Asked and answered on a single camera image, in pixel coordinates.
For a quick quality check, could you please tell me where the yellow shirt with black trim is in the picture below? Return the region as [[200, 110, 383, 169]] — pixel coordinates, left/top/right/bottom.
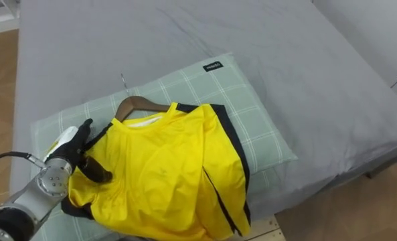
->
[[61, 102, 252, 241]]

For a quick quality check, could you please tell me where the green checked pillow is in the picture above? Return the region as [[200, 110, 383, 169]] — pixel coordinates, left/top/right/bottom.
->
[[29, 52, 299, 241]]

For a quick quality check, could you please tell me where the grey bed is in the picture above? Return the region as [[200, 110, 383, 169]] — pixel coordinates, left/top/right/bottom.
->
[[9, 0, 397, 222]]

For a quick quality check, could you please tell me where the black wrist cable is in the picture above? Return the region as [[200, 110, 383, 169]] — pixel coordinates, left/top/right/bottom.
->
[[0, 151, 47, 172]]

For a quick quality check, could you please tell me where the brown wooden clothes hanger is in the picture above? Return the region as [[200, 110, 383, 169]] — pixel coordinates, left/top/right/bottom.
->
[[78, 73, 171, 184]]

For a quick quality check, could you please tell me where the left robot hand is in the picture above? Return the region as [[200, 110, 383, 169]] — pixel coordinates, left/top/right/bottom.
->
[[42, 118, 94, 172]]

